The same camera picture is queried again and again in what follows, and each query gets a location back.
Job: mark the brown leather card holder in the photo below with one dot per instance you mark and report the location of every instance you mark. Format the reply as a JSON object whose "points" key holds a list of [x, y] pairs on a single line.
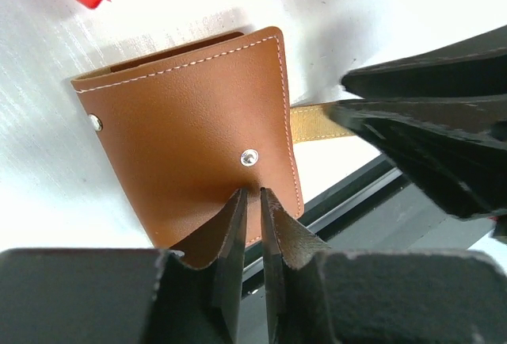
{"points": [[187, 127]]}

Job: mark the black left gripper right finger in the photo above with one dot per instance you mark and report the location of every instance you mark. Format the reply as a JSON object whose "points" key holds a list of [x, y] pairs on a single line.
{"points": [[315, 294]]}

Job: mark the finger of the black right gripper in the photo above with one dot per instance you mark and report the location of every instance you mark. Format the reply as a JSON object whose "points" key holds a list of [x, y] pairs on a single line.
{"points": [[474, 67], [452, 149]]}

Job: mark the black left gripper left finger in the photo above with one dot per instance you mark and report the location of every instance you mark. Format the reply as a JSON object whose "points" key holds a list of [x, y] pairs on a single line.
{"points": [[189, 293]]}

